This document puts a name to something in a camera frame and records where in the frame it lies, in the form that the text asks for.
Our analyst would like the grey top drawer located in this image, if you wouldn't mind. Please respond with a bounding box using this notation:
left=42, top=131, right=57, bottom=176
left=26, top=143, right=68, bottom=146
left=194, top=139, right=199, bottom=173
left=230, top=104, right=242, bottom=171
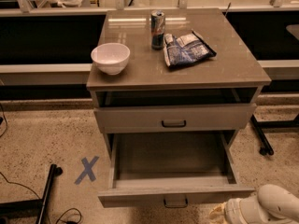
left=94, top=104, right=256, bottom=133

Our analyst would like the black stand leg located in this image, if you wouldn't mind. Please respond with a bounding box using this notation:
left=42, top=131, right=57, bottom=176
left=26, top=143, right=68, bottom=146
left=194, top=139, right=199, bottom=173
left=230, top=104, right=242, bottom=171
left=0, top=164, right=63, bottom=224
left=250, top=114, right=299, bottom=156

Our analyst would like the blue tape cross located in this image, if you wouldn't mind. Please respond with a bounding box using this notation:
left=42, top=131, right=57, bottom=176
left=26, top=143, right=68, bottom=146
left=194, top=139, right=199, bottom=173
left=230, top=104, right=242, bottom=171
left=75, top=156, right=99, bottom=185

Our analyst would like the black stand leg right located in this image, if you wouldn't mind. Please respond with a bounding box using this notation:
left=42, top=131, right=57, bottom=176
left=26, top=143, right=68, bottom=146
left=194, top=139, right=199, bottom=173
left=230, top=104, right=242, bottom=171
left=250, top=114, right=299, bottom=156

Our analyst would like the blue silver drink can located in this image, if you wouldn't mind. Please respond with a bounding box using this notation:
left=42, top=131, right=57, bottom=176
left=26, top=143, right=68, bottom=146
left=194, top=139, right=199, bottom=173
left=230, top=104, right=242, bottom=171
left=150, top=10, right=165, bottom=49

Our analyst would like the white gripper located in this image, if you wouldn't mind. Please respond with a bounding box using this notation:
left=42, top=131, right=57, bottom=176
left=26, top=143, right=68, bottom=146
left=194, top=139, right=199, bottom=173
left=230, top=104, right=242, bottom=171
left=208, top=197, right=254, bottom=224

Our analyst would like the black floor cable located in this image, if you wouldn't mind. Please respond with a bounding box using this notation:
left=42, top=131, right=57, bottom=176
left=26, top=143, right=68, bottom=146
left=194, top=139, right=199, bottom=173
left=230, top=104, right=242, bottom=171
left=0, top=171, right=83, bottom=224

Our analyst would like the white bowl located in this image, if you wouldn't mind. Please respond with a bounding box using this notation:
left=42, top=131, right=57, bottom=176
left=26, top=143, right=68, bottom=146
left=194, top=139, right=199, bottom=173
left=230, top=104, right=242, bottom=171
left=91, top=43, right=131, bottom=75

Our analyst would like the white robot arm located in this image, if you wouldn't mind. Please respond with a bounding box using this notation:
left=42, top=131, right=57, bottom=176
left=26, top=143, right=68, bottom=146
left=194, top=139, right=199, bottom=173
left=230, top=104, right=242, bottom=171
left=208, top=184, right=299, bottom=224

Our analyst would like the blue chip bag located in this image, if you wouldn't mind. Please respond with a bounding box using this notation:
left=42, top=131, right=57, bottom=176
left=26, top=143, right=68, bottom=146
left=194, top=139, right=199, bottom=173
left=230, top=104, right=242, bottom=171
left=164, top=30, right=217, bottom=67

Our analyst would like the black stand leg left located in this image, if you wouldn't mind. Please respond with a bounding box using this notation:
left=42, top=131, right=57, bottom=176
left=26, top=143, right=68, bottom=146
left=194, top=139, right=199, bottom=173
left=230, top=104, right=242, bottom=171
left=0, top=164, right=63, bottom=224

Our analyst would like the grey drawer cabinet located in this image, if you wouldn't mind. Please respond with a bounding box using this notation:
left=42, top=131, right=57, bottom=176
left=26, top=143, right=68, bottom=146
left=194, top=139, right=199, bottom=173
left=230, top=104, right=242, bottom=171
left=87, top=9, right=271, bottom=150

